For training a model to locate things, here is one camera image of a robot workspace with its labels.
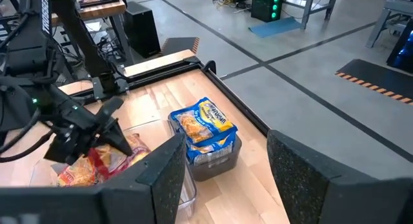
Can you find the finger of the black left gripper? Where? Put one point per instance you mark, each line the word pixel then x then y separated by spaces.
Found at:
pixel 64 149
pixel 116 137

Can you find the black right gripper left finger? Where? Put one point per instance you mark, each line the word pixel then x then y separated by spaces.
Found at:
pixel 145 201

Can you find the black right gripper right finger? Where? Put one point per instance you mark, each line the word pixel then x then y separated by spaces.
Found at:
pixel 306 191

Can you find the blue Maruchan ramen pack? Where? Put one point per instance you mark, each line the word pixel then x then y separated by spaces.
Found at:
pixel 203 120
pixel 209 154

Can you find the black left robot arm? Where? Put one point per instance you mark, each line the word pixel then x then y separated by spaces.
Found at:
pixel 29 49

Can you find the clear plastic bin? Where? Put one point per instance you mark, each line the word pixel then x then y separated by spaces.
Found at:
pixel 188 191

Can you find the smoky grey plastic bin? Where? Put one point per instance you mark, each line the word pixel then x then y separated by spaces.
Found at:
pixel 213 172

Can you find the hazard-striped black floor mat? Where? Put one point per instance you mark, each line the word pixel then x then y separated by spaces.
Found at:
pixel 177 46
pixel 377 78

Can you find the black computer tower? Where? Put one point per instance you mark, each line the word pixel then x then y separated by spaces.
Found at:
pixel 142 30

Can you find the wooden background table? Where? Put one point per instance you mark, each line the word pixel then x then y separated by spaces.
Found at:
pixel 103 9

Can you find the blue floor mat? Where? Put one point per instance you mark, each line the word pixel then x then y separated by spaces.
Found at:
pixel 274 27

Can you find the black computer blue light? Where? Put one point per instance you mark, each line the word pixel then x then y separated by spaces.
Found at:
pixel 403 49

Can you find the black computer green lights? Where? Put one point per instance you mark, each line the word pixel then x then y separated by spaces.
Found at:
pixel 267 11

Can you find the black aluminium table frame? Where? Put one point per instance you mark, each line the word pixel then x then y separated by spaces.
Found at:
pixel 238 101

